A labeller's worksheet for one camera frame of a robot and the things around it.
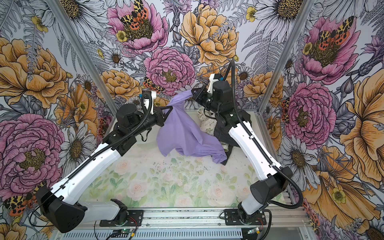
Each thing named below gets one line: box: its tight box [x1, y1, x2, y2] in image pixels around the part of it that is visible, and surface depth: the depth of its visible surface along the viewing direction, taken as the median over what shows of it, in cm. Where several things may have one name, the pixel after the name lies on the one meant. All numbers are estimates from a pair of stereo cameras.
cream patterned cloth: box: [197, 106, 218, 136], surface depth 104 cm
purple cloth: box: [156, 89, 227, 164], surface depth 81 cm
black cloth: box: [213, 124, 240, 166], surface depth 98 cm
